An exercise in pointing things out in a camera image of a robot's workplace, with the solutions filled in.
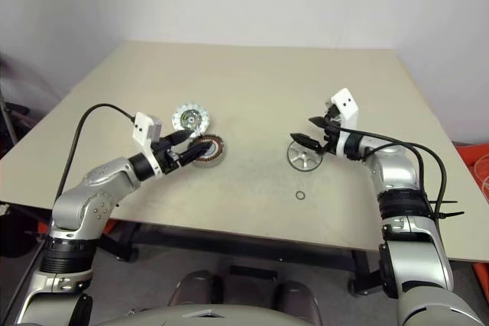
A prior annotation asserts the white coiled cord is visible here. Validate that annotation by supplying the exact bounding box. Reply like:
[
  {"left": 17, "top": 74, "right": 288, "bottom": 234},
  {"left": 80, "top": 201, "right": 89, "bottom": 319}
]
[{"left": 475, "top": 153, "right": 489, "bottom": 195}]

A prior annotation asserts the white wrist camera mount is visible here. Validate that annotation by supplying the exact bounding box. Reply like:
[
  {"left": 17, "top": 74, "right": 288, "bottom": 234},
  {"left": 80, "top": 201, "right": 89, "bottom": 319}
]
[
  {"left": 131, "top": 111, "right": 166, "bottom": 175},
  {"left": 326, "top": 88, "right": 361, "bottom": 159}
]

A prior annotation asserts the silver rotor cover with magnets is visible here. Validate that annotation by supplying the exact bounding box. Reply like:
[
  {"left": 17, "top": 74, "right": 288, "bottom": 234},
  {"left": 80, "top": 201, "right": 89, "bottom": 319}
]
[{"left": 170, "top": 102, "right": 212, "bottom": 138}]

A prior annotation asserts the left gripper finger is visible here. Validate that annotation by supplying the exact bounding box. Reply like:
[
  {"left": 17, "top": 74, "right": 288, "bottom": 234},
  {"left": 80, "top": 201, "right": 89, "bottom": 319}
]
[
  {"left": 164, "top": 130, "right": 192, "bottom": 147},
  {"left": 178, "top": 141, "right": 211, "bottom": 167}
]

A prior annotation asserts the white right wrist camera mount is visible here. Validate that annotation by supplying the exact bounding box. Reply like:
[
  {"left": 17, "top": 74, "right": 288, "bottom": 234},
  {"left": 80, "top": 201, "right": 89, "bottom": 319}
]
[{"left": 326, "top": 88, "right": 361, "bottom": 159}]

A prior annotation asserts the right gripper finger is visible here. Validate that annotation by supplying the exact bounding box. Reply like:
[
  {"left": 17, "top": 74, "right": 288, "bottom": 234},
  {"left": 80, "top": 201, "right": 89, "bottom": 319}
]
[
  {"left": 307, "top": 115, "right": 332, "bottom": 130},
  {"left": 289, "top": 133, "right": 326, "bottom": 152}
]

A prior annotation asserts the orange plastic crate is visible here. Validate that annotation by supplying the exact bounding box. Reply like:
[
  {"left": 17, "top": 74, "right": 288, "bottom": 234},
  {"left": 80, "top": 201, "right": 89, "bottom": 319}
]
[
  {"left": 472, "top": 260, "right": 489, "bottom": 300},
  {"left": 454, "top": 142, "right": 489, "bottom": 205}
]

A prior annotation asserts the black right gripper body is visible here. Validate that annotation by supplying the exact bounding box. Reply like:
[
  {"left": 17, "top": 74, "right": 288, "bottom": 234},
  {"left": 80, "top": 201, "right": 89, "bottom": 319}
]
[{"left": 322, "top": 106, "right": 341, "bottom": 156}]

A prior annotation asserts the dark rounded shape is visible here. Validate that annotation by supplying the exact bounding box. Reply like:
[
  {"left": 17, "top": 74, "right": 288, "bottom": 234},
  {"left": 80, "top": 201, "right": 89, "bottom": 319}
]
[
  {"left": 170, "top": 270, "right": 225, "bottom": 308},
  {"left": 267, "top": 281, "right": 320, "bottom": 310}
]

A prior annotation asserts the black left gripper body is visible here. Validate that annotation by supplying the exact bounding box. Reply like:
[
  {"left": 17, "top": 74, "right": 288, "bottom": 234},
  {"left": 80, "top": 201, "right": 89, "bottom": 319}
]
[{"left": 151, "top": 137, "right": 184, "bottom": 174}]

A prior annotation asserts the black bag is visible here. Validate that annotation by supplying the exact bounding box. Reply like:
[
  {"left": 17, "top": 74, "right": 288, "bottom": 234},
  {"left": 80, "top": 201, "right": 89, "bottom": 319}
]
[{"left": 0, "top": 207, "right": 53, "bottom": 260}]

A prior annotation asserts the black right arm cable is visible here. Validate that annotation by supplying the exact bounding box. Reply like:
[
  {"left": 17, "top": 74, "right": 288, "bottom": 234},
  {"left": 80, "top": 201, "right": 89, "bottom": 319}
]
[{"left": 339, "top": 127, "right": 450, "bottom": 224}]

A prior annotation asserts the spoked silver black-rimmed end cap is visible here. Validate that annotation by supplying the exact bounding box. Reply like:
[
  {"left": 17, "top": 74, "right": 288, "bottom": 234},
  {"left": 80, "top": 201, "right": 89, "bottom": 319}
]
[{"left": 286, "top": 139, "right": 325, "bottom": 173}]

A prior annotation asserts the grey robot torso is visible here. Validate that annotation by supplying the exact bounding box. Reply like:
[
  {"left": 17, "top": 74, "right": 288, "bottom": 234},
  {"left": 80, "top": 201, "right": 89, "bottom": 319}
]
[{"left": 87, "top": 305, "right": 402, "bottom": 326}]

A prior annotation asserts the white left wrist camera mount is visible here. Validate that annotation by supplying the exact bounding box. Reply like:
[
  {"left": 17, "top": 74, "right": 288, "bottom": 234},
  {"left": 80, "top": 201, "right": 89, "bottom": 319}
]
[{"left": 131, "top": 111, "right": 166, "bottom": 175}]

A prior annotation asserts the black table frame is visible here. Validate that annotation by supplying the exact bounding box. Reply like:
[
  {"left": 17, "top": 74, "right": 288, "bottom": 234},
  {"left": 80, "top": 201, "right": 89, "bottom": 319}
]
[{"left": 95, "top": 218, "right": 383, "bottom": 296}]

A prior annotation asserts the motor stator with copper windings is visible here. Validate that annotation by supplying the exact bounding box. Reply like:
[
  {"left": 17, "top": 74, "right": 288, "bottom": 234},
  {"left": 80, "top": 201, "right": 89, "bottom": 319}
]
[{"left": 186, "top": 135, "right": 227, "bottom": 169}]

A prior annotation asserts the black chair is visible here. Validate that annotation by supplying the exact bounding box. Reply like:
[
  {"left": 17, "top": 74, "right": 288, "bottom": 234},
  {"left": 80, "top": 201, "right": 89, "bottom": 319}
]
[{"left": 0, "top": 100, "right": 31, "bottom": 147}]

